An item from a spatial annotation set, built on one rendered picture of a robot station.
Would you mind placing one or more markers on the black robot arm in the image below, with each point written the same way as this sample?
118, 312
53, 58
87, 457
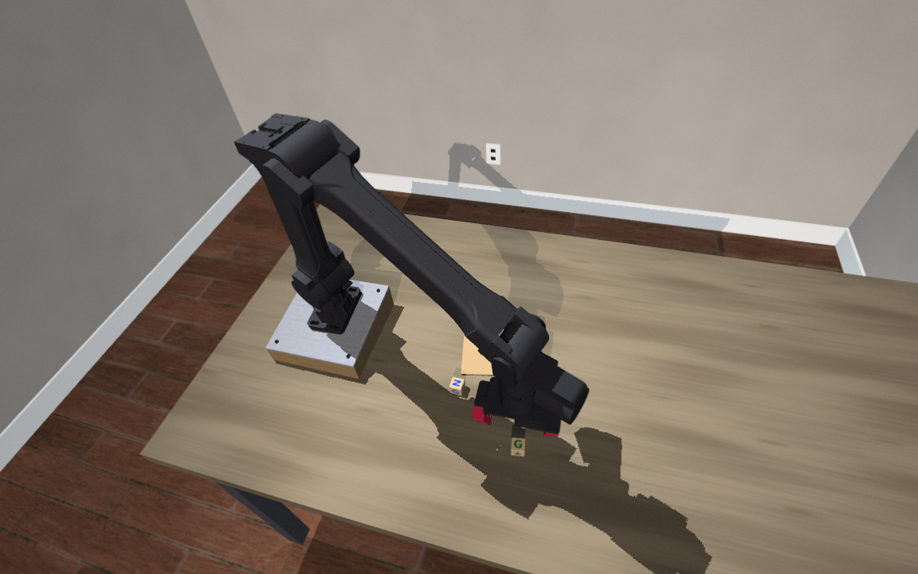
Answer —
306, 160

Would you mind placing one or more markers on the beige flat mat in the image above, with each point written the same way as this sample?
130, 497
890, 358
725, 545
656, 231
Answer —
473, 363

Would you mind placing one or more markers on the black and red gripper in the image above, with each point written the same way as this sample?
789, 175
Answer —
523, 410

